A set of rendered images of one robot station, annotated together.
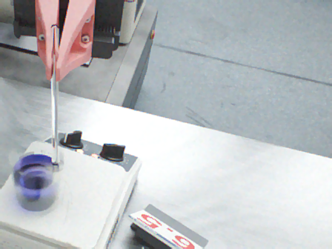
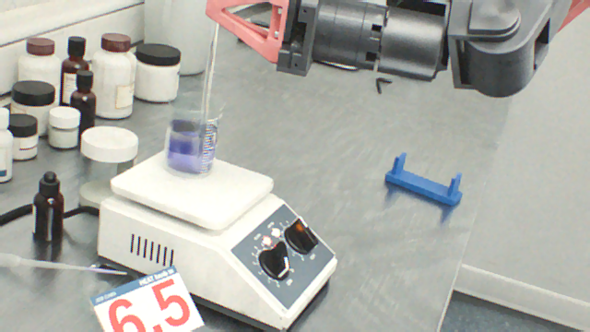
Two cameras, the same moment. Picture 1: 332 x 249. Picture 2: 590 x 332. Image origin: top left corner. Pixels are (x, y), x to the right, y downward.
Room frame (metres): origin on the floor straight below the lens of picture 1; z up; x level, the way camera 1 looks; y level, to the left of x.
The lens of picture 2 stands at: (0.48, -0.59, 1.16)
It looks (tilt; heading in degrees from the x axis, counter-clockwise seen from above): 24 degrees down; 98
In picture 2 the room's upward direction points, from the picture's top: 10 degrees clockwise
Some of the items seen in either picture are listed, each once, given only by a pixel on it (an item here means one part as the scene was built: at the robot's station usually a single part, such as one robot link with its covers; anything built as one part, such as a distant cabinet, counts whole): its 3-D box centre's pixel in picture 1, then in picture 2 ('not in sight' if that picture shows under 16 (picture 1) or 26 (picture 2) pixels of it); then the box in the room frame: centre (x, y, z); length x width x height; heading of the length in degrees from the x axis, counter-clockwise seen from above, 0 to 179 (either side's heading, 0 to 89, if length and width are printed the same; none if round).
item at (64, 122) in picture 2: not in sight; (64, 128); (0.07, 0.24, 0.77); 0.04 x 0.04 x 0.04
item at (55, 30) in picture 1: (55, 119); (209, 72); (0.30, 0.06, 0.94); 0.01 x 0.01 x 0.20; 3
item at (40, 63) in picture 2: not in sight; (39, 77); (0.00, 0.32, 0.80); 0.06 x 0.06 x 0.10
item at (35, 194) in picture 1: (39, 176); (190, 135); (0.29, 0.08, 0.87); 0.06 x 0.05 x 0.08; 68
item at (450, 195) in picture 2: not in sight; (425, 177); (0.52, 0.37, 0.77); 0.10 x 0.03 x 0.04; 161
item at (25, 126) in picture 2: not in sight; (19, 136); (0.04, 0.19, 0.77); 0.04 x 0.04 x 0.04
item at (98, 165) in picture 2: not in sight; (107, 171); (0.19, 0.12, 0.79); 0.06 x 0.06 x 0.08
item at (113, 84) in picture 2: not in sight; (112, 75); (0.08, 0.38, 0.80); 0.06 x 0.06 x 0.11
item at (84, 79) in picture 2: not in sight; (83, 103); (0.08, 0.28, 0.79); 0.03 x 0.03 x 0.08
